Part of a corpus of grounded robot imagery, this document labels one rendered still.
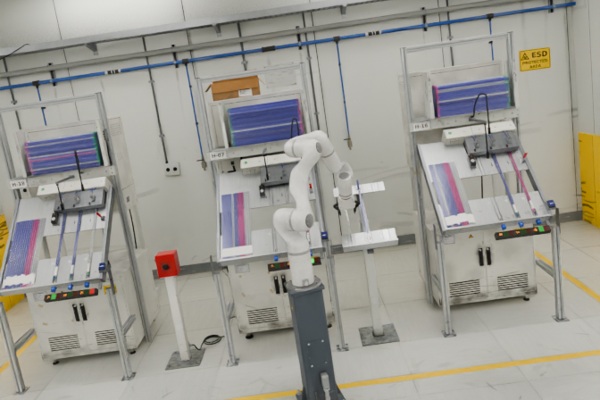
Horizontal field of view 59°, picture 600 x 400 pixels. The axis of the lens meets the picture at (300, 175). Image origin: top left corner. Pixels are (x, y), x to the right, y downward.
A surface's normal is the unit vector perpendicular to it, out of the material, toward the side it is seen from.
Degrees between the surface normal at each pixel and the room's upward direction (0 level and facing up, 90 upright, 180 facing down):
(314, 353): 90
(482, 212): 44
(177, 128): 90
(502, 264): 90
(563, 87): 90
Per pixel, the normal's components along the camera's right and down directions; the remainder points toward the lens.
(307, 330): 0.24, 0.14
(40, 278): -0.10, -0.54
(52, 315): 0.00, 0.18
